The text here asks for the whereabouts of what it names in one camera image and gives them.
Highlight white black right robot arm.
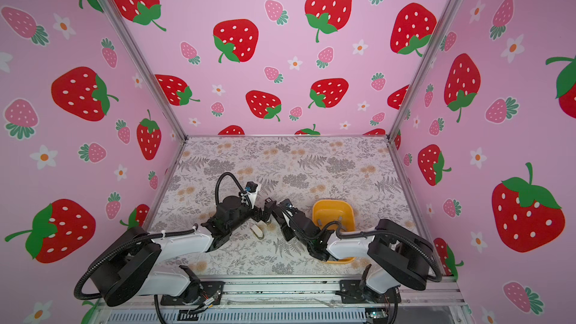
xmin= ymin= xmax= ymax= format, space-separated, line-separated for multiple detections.
xmin=265 ymin=198 xmax=443 ymax=296

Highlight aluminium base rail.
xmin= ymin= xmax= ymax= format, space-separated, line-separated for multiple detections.
xmin=90 ymin=275 xmax=475 ymax=323

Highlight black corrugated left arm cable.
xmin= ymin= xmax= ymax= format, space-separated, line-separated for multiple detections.
xmin=214 ymin=171 xmax=248 ymax=208

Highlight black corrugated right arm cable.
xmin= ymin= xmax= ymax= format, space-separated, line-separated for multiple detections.
xmin=319 ymin=220 xmax=444 ymax=284

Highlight yellow plastic tray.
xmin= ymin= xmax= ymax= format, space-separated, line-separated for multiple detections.
xmin=311 ymin=199 xmax=356 ymax=265

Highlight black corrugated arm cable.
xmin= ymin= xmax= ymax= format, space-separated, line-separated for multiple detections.
xmin=214 ymin=171 xmax=248 ymax=208
xmin=319 ymin=220 xmax=444 ymax=284

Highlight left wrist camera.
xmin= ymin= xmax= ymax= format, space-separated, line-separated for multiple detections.
xmin=244 ymin=181 xmax=260 ymax=209

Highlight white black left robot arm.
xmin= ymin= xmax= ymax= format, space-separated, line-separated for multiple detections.
xmin=73 ymin=193 xmax=277 ymax=307

